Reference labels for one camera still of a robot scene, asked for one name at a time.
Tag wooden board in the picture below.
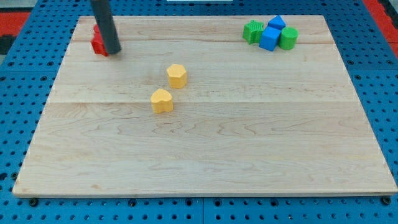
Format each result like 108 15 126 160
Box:
12 15 397 198

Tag yellow heart block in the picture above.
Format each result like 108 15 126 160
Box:
150 88 174 113

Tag yellow hexagon block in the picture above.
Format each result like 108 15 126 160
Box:
166 64 187 89

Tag green star block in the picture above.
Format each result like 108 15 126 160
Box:
243 20 264 45

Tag blue cube block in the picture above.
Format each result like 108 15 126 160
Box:
259 26 281 51

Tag green cylinder block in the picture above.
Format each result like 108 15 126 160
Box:
278 27 299 50

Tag blue triangle block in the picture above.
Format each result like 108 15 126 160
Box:
267 15 286 30

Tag red block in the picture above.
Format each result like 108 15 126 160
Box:
90 24 108 57

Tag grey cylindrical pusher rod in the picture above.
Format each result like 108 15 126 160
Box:
90 0 121 55

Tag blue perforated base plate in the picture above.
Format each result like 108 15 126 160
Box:
1 0 397 223

